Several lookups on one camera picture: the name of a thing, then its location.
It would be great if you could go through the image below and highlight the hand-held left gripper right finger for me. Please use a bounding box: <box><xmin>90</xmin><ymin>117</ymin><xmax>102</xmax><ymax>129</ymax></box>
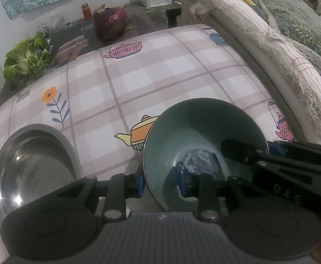
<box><xmin>175</xmin><ymin>161</ymin><xmax>260</xmax><ymax>222</ymax></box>

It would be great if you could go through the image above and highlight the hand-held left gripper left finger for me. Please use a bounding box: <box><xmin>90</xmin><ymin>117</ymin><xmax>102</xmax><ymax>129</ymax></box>
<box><xmin>57</xmin><ymin>172</ymin><xmax>146</xmax><ymax>222</ymax></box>

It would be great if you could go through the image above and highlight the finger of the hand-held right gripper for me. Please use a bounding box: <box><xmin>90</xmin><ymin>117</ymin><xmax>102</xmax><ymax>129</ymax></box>
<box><xmin>221</xmin><ymin>138</ymin><xmax>269</xmax><ymax>166</ymax></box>
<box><xmin>267</xmin><ymin>141</ymin><xmax>321</xmax><ymax>168</ymax></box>

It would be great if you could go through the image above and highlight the green ceramic bowl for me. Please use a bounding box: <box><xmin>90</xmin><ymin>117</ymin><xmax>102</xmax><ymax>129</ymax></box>
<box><xmin>143</xmin><ymin>98</ymin><xmax>269</xmax><ymax>213</ymax></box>

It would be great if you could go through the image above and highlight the white crocheted cover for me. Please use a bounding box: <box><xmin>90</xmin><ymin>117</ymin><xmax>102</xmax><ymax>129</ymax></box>
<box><xmin>168</xmin><ymin>0</ymin><xmax>321</xmax><ymax>143</ymax></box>

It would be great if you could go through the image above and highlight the green leaf print pillow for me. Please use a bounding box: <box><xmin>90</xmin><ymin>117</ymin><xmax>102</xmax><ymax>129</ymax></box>
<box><xmin>259</xmin><ymin>0</ymin><xmax>321</xmax><ymax>70</ymax></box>

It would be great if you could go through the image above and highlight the black stool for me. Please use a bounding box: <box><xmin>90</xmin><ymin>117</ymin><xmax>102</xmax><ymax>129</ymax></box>
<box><xmin>165</xmin><ymin>8</ymin><xmax>183</xmax><ymax>28</ymax></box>

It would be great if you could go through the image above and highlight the pale pink object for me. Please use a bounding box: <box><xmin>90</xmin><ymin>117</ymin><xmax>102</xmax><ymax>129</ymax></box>
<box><xmin>56</xmin><ymin>39</ymin><xmax>90</xmax><ymax>62</ymax></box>

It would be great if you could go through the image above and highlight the dark grey low table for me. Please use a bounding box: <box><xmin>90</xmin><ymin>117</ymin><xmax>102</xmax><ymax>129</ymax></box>
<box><xmin>0</xmin><ymin>5</ymin><xmax>158</xmax><ymax>114</ymax></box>

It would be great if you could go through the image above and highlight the green leafy vegetable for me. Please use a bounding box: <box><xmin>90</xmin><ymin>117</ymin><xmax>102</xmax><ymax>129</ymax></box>
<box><xmin>2</xmin><ymin>32</ymin><xmax>52</xmax><ymax>85</ymax></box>

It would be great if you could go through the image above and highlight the red jar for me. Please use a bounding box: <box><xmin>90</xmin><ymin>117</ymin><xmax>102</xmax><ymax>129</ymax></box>
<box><xmin>80</xmin><ymin>3</ymin><xmax>91</xmax><ymax>20</ymax></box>

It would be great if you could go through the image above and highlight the clear plastic bag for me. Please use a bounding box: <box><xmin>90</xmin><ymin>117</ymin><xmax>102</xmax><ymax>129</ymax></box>
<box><xmin>47</xmin><ymin>13</ymin><xmax>65</xmax><ymax>31</ymax></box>

